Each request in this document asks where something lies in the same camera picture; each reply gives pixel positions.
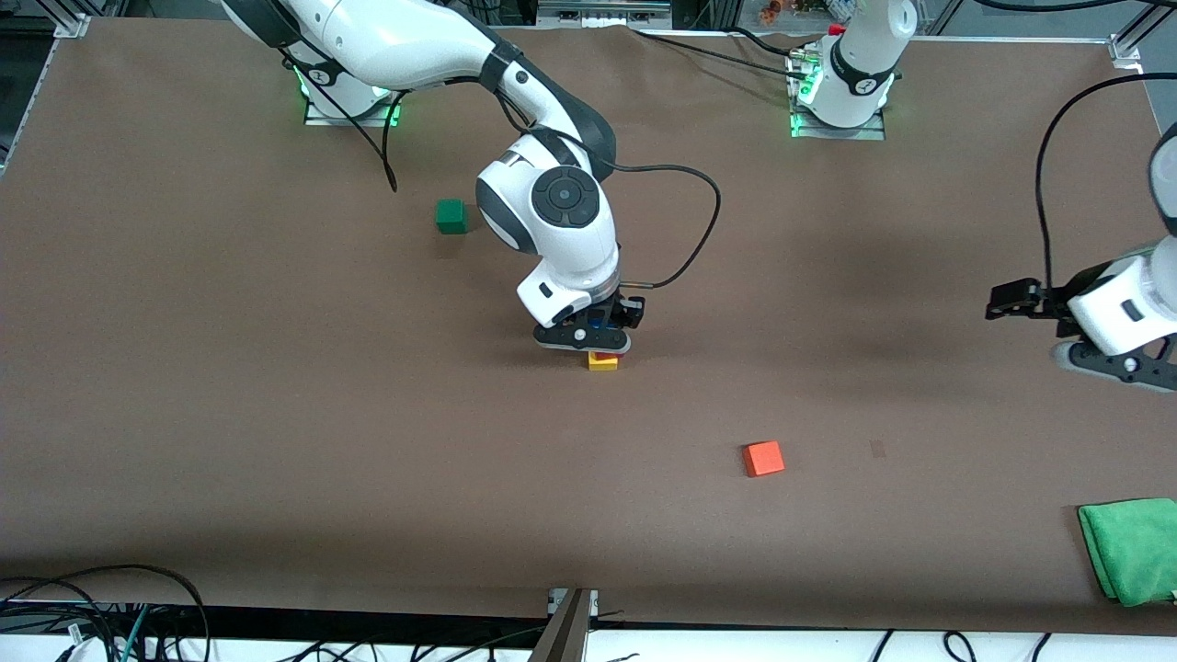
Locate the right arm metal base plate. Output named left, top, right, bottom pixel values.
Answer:
left=303, top=85, right=406, bottom=128

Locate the black looped cable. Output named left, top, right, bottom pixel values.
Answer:
left=0, top=564, right=212, bottom=662

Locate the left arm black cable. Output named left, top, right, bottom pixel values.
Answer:
left=1035, top=72, right=1177, bottom=297

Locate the aluminium profile bracket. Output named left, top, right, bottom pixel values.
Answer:
left=528, top=588, right=600, bottom=662

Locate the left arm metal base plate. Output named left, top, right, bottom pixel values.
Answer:
left=788, top=46, right=886, bottom=142

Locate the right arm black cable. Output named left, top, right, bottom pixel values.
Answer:
left=280, top=53, right=724, bottom=291

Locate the long black base cable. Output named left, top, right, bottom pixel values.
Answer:
left=629, top=26, right=812, bottom=80

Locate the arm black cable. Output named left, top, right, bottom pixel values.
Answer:
left=1035, top=72, right=1177, bottom=297
left=280, top=53, right=724, bottom=291

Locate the teal cable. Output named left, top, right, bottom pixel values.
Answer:
left=118, top=602, right=154, bottom=662

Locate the grey power strip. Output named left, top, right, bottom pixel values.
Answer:
left=537, top=0, right=673, bottom=29

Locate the orange cube block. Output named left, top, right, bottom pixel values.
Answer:
left=743, top=440, right=786, bottom=478

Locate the green folded cloth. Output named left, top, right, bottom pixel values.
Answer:
left=1078, top=497, right=1177, bottom=608

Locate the aluminium frame corner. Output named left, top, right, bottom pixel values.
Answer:
left=1107, top=0, right=1177, bottom=67
left=53, top=0, right=95, bottom=40

